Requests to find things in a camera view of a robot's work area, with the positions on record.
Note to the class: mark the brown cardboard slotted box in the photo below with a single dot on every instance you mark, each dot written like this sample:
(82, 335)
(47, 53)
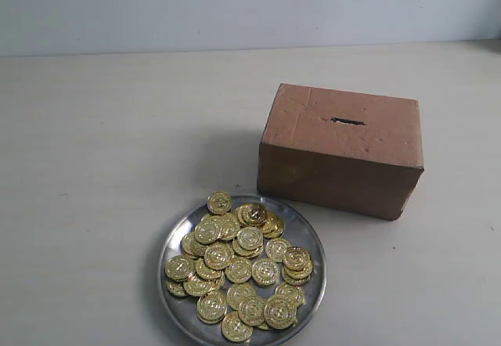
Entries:
(350, 151)

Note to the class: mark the gold coin at plate top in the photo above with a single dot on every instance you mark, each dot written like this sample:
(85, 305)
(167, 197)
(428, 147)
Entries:
(219, 202)

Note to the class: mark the gold coin upper centre stack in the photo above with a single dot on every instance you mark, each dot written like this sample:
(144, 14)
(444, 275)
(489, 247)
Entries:
(253, 214)

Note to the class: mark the gold coin stack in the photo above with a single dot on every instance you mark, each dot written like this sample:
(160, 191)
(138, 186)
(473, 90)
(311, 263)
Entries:
(207, 231)
(253, 214)
(295, 258)

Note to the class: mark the gold coin centre pile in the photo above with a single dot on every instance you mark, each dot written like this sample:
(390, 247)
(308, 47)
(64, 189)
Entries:
(250, 238)

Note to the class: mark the gold coin left upper stack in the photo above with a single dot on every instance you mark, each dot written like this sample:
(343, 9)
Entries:
(207, 231)

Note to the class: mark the gold coin right of centre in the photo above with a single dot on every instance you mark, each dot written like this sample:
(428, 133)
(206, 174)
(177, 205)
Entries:
(276, 248)

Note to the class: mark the gold coin right stack top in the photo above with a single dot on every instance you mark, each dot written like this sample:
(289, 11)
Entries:
(295, 258)

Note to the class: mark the gold coin middle of plate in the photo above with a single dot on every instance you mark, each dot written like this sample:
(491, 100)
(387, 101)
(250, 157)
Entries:
(239, 270)

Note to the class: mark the gold coin middle right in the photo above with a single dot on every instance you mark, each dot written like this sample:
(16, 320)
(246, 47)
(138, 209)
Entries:
(265, 272)

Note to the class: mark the gold coin far left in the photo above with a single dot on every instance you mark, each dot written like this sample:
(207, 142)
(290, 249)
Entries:
(179, 268)

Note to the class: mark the gold coin bottom centre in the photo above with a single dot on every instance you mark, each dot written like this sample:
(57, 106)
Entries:
(251, 310)

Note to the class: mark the gold coin lower left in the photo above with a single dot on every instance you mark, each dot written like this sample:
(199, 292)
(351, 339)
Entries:
(212, 306)

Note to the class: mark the gold coin lower right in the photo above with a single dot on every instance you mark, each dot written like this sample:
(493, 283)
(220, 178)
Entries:
(280, 312)

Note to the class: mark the gold coin bottom edge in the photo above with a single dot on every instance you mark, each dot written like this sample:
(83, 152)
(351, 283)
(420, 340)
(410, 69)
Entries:
(234, 329)

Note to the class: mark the round steel plate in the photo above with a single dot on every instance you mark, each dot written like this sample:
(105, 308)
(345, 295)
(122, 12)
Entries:
(180, 313)

